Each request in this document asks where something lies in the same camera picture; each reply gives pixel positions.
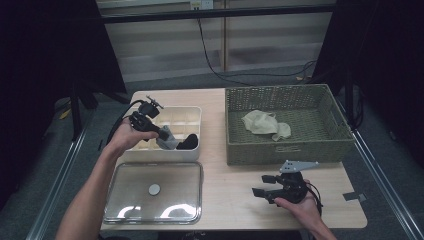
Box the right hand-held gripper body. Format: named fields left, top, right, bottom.
left=266, top=160, right=320, bottom=205

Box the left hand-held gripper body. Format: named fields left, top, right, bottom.
left=128, top=95, right=165, bottom=134

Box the grey sock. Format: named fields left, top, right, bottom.
left=155, top=125, right=181, bottom=151

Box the white divided storage box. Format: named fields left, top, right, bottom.
left=111, top=105, right=203, bottom=163

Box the black sock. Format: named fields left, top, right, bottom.
left=175, top=133, right=200, bottom=151

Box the green woven basket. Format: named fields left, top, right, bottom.
left=225, top=83, right=356, bottom=166

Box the cream sock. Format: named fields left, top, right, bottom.
left=271, top=122, right=292, bottom=142
left=241, top=109, right=279, bottom=135

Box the clear plastic lid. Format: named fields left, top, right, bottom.
left=102, top=161, right=204, bottom=225

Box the person's right hand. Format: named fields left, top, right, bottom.
left=274, top=181, right=322, bottom=228

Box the person's left hand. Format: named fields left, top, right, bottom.
left=109, top=118, right=159, bottom=157

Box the grey tape strip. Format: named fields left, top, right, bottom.
left=343, top=191, right=368, bottom=202

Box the black metal stand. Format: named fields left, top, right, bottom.
left=69, top=81, right=98, bottom=142
left=344, top=74, right=356, bottom=128

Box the black curtain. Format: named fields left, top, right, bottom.
left=316, top=0, right=424, bottom=168
left=0, top=0, right=128, bottom=204

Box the black horizontal bar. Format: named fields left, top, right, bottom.
left=99, top=3, right=338, bottom=24

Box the right hand-held gripper cable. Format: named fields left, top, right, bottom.
left=304, top=181, right=324, bottom=216

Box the hand-held gripper cable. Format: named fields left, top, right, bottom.
left=106, top=103, right=143, bottom=146
left=304, top=181, right=324, bottom=216

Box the left hand-held gripper cable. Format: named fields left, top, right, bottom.
left=106, top=103, right=143, bottom=146

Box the black wall cable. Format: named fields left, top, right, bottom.
left=196, top=18, right=318, bottom=87

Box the metal floor rail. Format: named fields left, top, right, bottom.
left=336, top=99, right=424, bottom=240
left=24, top=128, right=89, bottom=240

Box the wall power outlet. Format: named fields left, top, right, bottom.
left=189, top=0, right=214, bottom=10

